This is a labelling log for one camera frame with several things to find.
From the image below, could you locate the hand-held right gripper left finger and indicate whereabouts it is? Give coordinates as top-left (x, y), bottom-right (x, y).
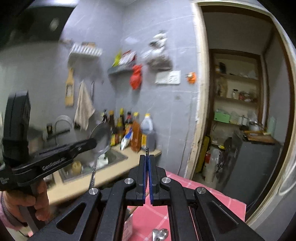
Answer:
top-left (28, 155), bottom-right (148, 241)

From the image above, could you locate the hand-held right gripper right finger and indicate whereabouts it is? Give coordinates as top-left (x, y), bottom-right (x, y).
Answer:
top-left (149, 155), bottom-right (265, 241)

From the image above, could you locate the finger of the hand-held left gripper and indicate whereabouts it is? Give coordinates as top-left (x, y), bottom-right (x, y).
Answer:
top-left (66, 138), bottom-right (97, 160)

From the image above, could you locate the steel ladle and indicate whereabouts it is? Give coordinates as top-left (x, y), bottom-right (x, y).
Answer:
top-left (88, 122), bottom-right (112, 189)

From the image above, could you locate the person's left forearm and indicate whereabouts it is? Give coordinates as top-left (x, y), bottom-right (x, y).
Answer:
top-left (0, 197), bottom-right (28, 233)

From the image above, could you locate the person's left hand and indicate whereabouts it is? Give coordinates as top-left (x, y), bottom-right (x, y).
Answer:
top-left (0, 180), bottom-right (51, 222)

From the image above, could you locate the beige kitchen counter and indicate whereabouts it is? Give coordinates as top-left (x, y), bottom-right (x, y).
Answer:
top-left (46, 148), bottom-right (162, 207)

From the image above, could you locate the yellow scrub sponge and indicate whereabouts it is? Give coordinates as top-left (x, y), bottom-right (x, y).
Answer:
top-left (72, 161), bottom-right (83, 176)

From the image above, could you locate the white holder in sink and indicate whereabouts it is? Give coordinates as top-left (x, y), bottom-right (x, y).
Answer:
top-left (96, 155), bottom-right (109, 170)

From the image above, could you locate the yellow label sauce bottle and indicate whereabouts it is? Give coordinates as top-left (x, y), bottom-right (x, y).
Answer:
top-left (109, 111), bottom-right (118, 146)

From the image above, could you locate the steel faucet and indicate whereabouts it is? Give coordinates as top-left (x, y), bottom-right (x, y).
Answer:
top-left (54, 115), bottom-right (75, 140)

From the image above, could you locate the steel sink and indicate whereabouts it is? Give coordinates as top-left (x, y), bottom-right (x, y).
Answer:
top-left (58, 148), bottom-right (129, 183)

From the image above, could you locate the beige hanging towel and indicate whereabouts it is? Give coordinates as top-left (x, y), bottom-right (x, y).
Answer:
top-left (73, 81), bottom-right (96, 131)

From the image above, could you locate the dark sauce bottle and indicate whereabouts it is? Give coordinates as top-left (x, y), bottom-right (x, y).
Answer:
top-left (117, 108), bottom-right (125, 142)

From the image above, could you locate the blue white packet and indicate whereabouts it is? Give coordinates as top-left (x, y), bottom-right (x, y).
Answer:
top-left (120, 131), bottom-right (134, 150)

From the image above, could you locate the orange brown packet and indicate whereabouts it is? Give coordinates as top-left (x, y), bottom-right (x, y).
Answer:
top-left (131, 120), bottom-right (142, 152)

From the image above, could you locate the red label sauce bottle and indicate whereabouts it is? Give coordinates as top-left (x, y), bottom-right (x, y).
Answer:
top-left (125, 112), bottom-right (134, 131)

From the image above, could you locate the wooden grater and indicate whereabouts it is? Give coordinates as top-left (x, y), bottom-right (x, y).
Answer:
top-left (65, 67), bottom-right (75, 107)

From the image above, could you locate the white canister red label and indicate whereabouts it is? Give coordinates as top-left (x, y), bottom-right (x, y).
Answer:
top-left (203, 148), bottom-right (224, 184)

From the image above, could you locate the pink checked tablecloth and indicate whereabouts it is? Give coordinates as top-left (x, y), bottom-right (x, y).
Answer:
top-left (125, 171), bottom-right (247, 241)

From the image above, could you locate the red plastic bag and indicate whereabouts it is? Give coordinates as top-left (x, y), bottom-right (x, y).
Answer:
top-left (129, 64), bottom-right (143, 90)

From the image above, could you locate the yellow green packet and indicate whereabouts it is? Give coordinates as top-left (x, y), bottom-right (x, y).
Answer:
top-left (113, 50), bottom-right (122, 67)

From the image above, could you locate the green box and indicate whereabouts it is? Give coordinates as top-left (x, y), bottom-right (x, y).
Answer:
top-left (214, 111), bottom-right (231, 124)

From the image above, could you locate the red white packet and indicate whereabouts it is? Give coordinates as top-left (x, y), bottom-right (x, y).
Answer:
top-left (119, 50), bottom-right (137, 66)

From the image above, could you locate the grey cabinet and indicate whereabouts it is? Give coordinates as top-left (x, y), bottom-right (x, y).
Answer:
top-left (222, 130), bottom-right (283, 205)

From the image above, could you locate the clear bag of dried goods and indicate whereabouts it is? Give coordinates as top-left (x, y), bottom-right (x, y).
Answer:
top-left (142, 30), bottom-right (173, 71)

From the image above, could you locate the metal pot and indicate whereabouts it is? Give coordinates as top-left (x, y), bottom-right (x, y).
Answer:
top-left (247, 120), bottom-right (264, 131)

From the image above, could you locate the wooden cutting board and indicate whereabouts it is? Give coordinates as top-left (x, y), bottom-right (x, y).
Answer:
top-left (244, 131), bottom-right (278, 143)

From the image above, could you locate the wooden shelf unit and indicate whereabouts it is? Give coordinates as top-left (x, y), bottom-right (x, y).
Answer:
top-left (209, 49), bottom-right (267, 130)

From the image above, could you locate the black range hood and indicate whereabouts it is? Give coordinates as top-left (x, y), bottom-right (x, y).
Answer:
top-left (0, 0), bottom-right (77, 52)

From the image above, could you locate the grey wall shelf rack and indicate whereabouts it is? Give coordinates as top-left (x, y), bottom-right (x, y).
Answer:
top-left (107, 61), bottom-right (137, 75)

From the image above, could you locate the white wall basket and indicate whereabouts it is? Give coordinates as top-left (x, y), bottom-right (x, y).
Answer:
top-left (69, 42), bottom-right (103, 61)

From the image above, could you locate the wooden door frame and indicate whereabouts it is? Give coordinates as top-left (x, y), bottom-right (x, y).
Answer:
top-left (185, 0), bottom-right (296, 232)

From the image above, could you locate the grey wall switch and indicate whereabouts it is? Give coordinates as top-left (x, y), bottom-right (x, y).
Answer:
top-left (155, 72), bottom-right (170, 84)

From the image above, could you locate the white wall socket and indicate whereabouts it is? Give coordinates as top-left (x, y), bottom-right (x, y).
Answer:
top-left (169, 71), bottom-right (181, 84)

